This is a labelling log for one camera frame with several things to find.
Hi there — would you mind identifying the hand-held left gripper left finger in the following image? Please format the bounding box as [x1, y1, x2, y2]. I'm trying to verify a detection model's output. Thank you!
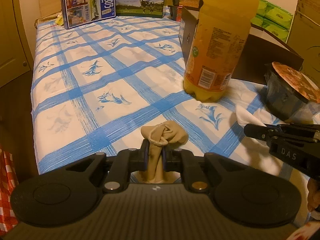
[64, 140, 150, 193]

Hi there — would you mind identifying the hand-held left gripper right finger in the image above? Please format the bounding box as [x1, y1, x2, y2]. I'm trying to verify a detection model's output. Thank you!
[162, 147, 245, 193]

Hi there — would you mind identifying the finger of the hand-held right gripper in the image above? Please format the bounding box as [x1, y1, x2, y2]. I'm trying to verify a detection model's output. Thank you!
[244, 122, 320, 143]

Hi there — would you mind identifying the beige stocking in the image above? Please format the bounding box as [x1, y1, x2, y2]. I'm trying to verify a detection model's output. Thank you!
[135, 120, 189, 184]

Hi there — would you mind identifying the dark brown box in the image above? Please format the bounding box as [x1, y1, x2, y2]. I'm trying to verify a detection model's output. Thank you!
[179, 6, 304, 86]

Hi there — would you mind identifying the person's right hand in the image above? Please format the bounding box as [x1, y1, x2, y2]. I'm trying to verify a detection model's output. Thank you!
[307, 179, 320, 213]

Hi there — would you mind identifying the instant noodle bowl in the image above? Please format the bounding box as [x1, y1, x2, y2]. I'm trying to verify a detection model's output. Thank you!
[264, 61, 320, 124]

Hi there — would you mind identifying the orange juice bottle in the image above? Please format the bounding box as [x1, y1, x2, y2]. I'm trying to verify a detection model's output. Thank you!
[183, 0, 260, 103]

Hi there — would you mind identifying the large open cardboard box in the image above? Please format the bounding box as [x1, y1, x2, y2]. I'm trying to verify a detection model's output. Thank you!
[286, 0, 320, 74]

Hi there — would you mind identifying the stack of green tissue packs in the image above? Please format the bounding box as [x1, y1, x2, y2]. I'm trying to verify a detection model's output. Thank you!
[251, 0, 294, 43]

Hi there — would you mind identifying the light blue milk carton box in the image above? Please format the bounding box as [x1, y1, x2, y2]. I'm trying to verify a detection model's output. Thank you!
[115, 0, 167, 18]

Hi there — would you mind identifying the dark blue milk carton box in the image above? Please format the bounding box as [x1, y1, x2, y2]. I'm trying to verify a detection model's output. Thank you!
[60, 0, 117, 29]

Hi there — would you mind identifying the wooden wardrobe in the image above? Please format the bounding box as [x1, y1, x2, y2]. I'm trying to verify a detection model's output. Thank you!
[0, 0, 34, 88]

